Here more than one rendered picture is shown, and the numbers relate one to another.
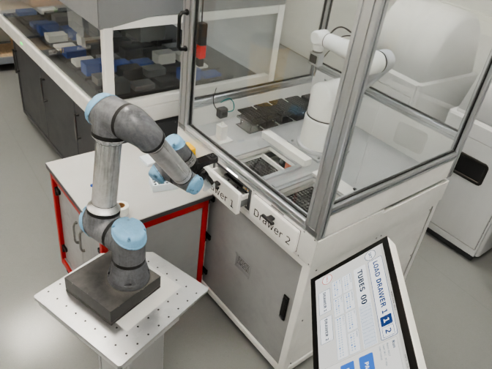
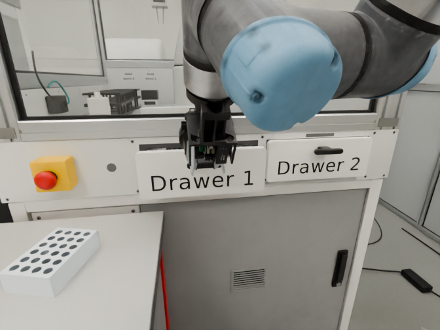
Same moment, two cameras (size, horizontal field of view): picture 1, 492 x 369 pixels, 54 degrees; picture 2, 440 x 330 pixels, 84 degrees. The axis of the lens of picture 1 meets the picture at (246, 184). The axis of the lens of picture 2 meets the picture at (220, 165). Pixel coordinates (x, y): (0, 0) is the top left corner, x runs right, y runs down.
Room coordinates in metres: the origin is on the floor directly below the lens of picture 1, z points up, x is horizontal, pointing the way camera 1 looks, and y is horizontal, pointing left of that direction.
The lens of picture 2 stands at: (1.49, 0.53, 1.07)
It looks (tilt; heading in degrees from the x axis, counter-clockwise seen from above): 19 degrees down; 304
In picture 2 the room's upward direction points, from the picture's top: straight up
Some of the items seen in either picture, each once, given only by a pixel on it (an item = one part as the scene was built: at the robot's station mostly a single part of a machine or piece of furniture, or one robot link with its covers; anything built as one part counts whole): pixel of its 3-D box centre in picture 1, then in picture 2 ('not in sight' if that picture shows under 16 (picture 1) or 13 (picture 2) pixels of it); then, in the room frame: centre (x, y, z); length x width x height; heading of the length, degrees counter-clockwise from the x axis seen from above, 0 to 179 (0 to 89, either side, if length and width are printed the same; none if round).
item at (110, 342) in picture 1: (124, 302); not in sight; (1.23, 0.39, 0.70); 0.45 x 0.44 x 0.12; 149
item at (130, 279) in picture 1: (129, 266); not in sight; (1.25, 0.37, 0.87); 0.15 x 0.15 x 0.10
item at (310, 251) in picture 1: (309, 162); (201, 128); (2.15, -0.31, 0.87); 1.02 x 0.95 x 0.14; 43
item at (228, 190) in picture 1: (220, 187); (203, 172); (1.81, 0.12, 0.87); 0.29 x 0.02 x 0.11; 43
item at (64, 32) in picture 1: (124, 13); not in sight; (3.34, 0.99, 1.13); 1.78 x 1.14 x 0.45; 43
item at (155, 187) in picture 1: (163, 182); (56, 257); (1.92, 0.40, 0.78); 0.12 x 0.08 x 0.04; 118
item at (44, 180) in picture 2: not in sight; (46, 179); (2.06, 0.34, 0.88); 0.04 x 0.03 x 0.04; 43
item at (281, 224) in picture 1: (273, 222); (318, 158); (1.62, -0.14, 0.87); 0.29 x 0.02 x 0.11; 43
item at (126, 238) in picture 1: (127, 240); not in sight; (1.26, 0.38, 0.99); 0.13 x 0.12 x 0.14; 59
